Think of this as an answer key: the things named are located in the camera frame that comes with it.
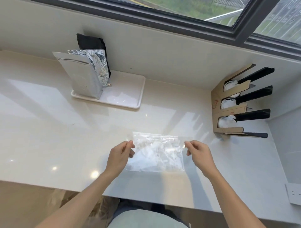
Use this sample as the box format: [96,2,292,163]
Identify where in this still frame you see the cardboard rack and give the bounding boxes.
[211,63,257,137]

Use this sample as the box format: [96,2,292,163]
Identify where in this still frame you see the person's left hand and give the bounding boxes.
[105,140,136,178]

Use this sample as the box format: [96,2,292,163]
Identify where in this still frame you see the white rectangular tray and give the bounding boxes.
[71,70,146,109]

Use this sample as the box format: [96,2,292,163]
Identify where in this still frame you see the clear plastic zip bag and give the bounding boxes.
[126,132,186,173]

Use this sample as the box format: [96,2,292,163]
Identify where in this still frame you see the black pouch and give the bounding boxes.
[76,33,111,79]

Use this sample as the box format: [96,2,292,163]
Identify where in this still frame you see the person's right forearm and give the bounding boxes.
[208,168,267,228]

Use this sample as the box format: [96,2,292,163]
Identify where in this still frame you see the person's right hand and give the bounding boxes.
[184,140,218,179]

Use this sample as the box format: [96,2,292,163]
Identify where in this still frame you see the person's left forearm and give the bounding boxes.
[35,170,118,228]

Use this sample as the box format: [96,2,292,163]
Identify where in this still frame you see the black rack bar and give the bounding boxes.
[235,109,271,122]
[245,132,268,139]
[237,67,275,85]
[235,85,273,105]

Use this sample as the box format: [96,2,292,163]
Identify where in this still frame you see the dark window frame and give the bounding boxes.
[28,0,301,55]

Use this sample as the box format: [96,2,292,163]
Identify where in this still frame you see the flat silver foil pouch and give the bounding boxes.
[52,52,104,99]

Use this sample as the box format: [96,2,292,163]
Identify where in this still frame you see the white wall socket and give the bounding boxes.
[285,183,301,205]

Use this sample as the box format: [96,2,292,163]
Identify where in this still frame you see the person's light grey shirt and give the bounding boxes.
[110,210,189,228]

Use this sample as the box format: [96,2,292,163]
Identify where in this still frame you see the white round container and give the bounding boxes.
[221,98,237,109]
[218,116,237,129]
[223,80,242,98]

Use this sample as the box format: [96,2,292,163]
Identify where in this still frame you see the crumpled silver foil pouch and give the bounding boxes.
[68,49,113,87]

